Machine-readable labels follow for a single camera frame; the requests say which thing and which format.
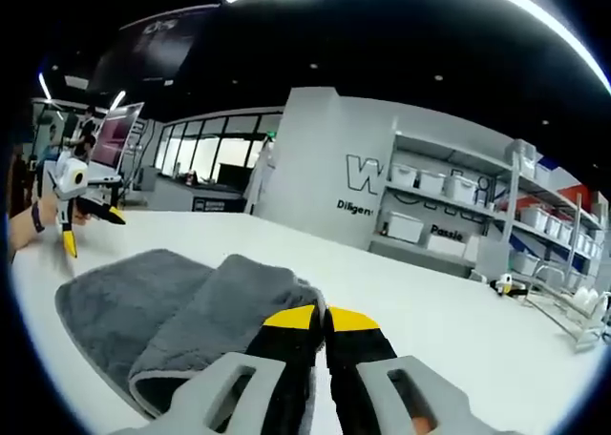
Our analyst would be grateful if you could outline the spare white hand-held gripper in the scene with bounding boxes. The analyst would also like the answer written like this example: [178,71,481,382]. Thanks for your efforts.
[487,272,529,297]

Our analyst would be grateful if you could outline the grey metal shelf rack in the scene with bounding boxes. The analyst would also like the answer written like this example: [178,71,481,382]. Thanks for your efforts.
[505,138,607,288]
[367,117,521,274]

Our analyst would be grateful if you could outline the purple wristband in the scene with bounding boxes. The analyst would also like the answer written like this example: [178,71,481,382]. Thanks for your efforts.
[29,201,47,234]

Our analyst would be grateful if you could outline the curved computer monitor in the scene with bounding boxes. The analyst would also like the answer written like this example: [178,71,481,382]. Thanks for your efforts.
[90,101,145,188]

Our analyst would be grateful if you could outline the white dishes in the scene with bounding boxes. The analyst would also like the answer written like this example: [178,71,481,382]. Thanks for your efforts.
[570,285,610,315]

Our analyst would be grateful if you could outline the grey towel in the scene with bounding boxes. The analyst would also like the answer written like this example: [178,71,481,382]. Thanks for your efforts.
[53,247,330,420]

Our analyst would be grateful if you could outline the grey low counter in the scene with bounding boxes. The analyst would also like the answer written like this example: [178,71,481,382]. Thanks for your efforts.
[137,165,249,213]

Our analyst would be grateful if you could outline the white hanging coat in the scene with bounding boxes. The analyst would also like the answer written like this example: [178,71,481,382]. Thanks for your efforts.
[245,138,278,217]

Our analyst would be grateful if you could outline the dark hanging banner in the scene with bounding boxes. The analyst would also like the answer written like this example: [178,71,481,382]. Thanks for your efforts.
[90,5,221,93]

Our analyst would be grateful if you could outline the black framed window wall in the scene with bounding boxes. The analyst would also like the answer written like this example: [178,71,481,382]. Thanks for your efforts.
[155,108,285,178]

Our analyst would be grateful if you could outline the person's left hand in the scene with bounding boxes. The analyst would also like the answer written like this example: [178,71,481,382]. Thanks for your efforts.
[41,197,63,232]

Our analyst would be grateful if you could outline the shelf with white bins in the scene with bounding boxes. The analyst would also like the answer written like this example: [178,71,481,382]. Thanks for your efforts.
[389,160,605,274]

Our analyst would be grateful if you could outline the metal dish rack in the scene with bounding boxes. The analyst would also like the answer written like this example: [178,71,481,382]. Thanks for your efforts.
[522,258,611,353]

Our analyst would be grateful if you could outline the long ceiling light strip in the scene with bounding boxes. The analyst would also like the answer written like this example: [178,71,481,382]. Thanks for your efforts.
[453,0,611,95]

